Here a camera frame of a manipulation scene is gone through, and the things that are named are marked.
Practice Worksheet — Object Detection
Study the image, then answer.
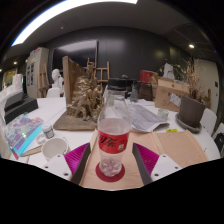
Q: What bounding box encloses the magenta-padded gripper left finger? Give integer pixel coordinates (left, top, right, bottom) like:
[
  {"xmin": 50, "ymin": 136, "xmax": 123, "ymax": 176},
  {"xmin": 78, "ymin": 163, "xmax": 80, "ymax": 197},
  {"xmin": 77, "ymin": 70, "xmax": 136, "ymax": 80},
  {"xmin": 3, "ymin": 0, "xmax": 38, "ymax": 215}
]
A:
[{"xmin": 42, "ymin": 142, "xmax": 92, "ymax": 186}]

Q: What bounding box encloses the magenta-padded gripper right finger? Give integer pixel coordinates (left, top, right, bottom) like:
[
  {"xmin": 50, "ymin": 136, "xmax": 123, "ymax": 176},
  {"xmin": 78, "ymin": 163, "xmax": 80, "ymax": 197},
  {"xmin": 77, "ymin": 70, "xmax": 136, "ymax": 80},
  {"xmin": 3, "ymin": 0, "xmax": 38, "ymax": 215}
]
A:
[{"xmin": 131, "ymin": 142, "xmax": 183, "ymax": 186}]

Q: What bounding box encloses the clear red-labelled drink bottle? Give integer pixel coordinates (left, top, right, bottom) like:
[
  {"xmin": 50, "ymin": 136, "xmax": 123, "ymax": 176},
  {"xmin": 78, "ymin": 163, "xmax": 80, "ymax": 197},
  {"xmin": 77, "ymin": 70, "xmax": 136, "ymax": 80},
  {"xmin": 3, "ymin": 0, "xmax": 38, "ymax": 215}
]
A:
[{"xmin": 96, "ymin": 78, "xmax": 132, "ymax": 178}]

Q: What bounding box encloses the white ceramic mug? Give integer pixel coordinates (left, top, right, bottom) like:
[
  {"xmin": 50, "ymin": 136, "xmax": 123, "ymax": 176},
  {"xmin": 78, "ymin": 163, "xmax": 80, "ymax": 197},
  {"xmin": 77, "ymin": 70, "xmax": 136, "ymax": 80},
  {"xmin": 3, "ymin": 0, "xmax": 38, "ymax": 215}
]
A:
[{"xmin": 40, "ymin": 136, "xmax": 70, "ymax": 162}]

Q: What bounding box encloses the flat round red coaster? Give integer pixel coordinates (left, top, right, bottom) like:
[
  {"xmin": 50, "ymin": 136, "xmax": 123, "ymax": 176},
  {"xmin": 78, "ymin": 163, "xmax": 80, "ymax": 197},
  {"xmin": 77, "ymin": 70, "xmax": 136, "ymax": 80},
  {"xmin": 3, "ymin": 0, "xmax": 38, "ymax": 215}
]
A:
[{"xmin": 95, "ymin": 161, "xmax": 126, "ymax": 183}]

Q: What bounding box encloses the tan flat cardboard sheet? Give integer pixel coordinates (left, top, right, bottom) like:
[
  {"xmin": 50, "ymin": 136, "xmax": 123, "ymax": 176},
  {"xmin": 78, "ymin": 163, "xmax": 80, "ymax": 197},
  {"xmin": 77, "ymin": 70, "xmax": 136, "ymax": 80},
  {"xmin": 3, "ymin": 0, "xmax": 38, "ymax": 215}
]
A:
[{"xmin": 79, "ymin": 129, "xmax": 209, "ymax": 190}]

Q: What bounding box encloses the small white paint jar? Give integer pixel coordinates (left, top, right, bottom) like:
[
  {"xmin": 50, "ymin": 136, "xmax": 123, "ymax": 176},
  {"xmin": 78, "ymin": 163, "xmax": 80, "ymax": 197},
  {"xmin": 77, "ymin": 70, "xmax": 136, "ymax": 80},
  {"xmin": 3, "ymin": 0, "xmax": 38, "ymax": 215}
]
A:
[{"xmin": 41, "ymin": 123, "xmax": 56, "ymax": 140}]

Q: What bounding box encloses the grey printed newspaper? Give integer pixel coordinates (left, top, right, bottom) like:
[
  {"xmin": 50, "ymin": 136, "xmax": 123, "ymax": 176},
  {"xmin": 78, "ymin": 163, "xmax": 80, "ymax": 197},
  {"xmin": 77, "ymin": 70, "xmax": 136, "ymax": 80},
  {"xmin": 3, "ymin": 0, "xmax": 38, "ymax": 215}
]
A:
[{"xmin": 126, "ymin": 99, "xmax": 170, "ymax": 133}]

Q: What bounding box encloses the flat wooden stick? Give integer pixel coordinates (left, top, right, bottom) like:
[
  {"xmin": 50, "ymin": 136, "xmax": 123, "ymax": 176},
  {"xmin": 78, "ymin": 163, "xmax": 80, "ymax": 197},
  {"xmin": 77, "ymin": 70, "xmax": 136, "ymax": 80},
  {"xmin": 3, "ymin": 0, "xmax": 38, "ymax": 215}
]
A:
[{"xmin": 19, "ymin": 144, "xmax": 44, "ymax": 158}]

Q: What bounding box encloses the grey plant saucer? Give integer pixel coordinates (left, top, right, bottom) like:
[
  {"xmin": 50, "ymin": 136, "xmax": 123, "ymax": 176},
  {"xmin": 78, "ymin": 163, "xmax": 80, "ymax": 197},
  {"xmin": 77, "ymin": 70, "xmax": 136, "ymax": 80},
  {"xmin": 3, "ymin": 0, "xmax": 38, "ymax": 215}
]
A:
[{"xmin": 174, "ymin": 113, "xmax": 203, "ymax": 134}]

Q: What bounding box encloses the colourful iridescent painting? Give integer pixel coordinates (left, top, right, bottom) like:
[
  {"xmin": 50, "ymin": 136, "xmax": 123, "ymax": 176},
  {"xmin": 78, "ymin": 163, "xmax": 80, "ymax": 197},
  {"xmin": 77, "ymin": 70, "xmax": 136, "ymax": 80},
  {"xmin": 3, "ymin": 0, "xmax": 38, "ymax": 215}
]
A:
[{"xmin": 4, "ymin": 113, "xmax": 45, "ymax": 159}]

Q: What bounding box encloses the grey pot with dry plant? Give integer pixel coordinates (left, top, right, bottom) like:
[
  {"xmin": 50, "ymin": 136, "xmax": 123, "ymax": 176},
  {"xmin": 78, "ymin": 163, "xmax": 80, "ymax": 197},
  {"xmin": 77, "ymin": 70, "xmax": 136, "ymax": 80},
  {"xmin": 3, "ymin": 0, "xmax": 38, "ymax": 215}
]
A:
[{"xmin": 176, "ymin": 58, "xmax": 207, "ymax": 129}]

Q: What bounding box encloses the brown cardboard box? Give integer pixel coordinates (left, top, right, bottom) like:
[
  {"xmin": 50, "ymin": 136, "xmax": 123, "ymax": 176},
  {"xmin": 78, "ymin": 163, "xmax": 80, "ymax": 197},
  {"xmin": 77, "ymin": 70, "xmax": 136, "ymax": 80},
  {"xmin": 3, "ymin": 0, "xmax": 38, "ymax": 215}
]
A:
[{"xmin": 154, "ymin": 77, "xmax": 190, "ymax": 113}]

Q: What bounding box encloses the white chair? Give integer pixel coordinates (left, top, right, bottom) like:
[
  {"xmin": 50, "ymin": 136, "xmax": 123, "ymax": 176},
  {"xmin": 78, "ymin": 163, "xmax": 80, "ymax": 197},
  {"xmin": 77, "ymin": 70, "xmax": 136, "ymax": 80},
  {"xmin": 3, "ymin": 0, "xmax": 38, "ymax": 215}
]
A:
[
  {"xmin": 199, "ymin": 107, "xmax": 218, "ymax": 136},
  {"xmin": 211, "ymin": 122, "xmax": 224, "ymax": 158},
  {"xmin": 45, "ymin": 87, "xmax": 62, "ymax": 99}
]

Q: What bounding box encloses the black flat box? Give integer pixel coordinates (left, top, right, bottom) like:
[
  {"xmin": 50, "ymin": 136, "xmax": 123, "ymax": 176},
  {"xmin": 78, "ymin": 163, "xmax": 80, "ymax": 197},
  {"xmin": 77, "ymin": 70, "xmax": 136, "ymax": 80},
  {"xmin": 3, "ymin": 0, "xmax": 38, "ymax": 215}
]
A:
[
  {"xmin": 3, "ymin": 91, "xmax": 26, "ymax": 113},
  {"xmin": 3, "ymin": 96, "xmax": 39, "ymax": 125}
]

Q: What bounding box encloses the black backpack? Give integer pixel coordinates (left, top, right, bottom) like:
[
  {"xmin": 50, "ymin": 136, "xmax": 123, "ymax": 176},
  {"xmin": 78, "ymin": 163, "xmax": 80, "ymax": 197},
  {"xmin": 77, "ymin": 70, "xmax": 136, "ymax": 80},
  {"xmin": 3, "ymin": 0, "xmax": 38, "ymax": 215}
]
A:
[{"xmin": 214, "ymin": 132, "xmax": 224, "ymax": 154}]

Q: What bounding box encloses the white wood-framed canvas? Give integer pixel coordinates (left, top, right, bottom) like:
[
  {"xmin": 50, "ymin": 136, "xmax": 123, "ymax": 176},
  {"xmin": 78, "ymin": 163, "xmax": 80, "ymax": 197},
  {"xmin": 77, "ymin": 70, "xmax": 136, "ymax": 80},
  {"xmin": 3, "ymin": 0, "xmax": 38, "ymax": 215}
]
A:
[{"xmin": 0, "ymin": 114, "xmax": 13, "ymax": 160}]

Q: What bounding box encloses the red box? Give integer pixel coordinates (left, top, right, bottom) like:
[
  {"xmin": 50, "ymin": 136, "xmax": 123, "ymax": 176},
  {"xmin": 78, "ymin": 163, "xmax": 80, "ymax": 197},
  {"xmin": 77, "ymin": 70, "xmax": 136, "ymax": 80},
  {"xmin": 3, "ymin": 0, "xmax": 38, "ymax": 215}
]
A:
[{"xmin": 139, "ymin": 69, "xmax": 158, "ymax": 84}]

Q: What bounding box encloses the large white plaster bust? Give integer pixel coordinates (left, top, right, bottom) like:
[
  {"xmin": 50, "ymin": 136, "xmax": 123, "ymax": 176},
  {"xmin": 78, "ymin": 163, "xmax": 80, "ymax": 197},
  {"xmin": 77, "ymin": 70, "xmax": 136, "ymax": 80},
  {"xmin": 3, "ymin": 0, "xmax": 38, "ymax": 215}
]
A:
[{"xmin": 50, "ymin": 68, "xmax": 65, "ymax": 89}]

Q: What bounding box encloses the wooden easel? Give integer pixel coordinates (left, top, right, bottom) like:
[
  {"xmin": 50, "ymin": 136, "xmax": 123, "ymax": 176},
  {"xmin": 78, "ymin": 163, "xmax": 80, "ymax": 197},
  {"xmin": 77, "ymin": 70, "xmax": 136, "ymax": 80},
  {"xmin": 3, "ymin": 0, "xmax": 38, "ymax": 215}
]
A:
[
  {"xmin": 86, "ymin": 58, "xmax": 111, "ymax": 89},
  {"xmin": 38, "ymin": 63, "xmax": 51, "ymax": 98}
]

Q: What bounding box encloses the wooden figure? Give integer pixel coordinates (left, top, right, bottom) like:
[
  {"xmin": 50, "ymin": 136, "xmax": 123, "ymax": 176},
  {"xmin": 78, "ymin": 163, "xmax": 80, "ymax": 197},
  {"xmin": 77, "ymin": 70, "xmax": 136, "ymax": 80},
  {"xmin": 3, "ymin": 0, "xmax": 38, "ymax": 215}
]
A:
[{"xmin": 206, "ymin": 88, "xmax": 213, "ymax": 109}]

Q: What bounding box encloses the white plaster statue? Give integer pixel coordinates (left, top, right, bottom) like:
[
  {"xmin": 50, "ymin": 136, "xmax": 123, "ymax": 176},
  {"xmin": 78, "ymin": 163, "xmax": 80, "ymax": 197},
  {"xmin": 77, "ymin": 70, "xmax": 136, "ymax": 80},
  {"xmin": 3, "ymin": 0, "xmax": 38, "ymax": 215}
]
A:
[{"xmin": 162, "ymin": 63, "xmax": 176, "ymax": 80}]

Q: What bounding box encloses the white cabinet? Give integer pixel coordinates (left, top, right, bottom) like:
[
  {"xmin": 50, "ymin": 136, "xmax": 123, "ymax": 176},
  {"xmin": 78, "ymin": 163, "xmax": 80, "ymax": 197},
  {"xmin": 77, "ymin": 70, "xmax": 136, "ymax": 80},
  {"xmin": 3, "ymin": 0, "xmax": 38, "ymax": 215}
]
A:
[{"xmin": 25, "ymin": 46, "xmax": 50, "ymax": 99}]

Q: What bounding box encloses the long ceiling light strip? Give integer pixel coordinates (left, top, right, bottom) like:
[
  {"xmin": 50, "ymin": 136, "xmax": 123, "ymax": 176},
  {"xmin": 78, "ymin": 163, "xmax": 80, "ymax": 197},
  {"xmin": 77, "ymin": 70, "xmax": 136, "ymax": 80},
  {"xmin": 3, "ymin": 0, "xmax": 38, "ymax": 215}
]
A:
[{"xmin": 11, "ymin": 0, "xmax": 139, "ymax": 48}]

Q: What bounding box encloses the black wall screen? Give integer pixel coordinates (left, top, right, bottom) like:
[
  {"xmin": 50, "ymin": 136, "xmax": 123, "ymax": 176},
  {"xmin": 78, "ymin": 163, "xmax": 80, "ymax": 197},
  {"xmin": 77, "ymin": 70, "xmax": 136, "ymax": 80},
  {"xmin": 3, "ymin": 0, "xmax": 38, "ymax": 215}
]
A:
[{"xmin": 51, "ymin": 39, "xmax": 99, "ymax": 73}]

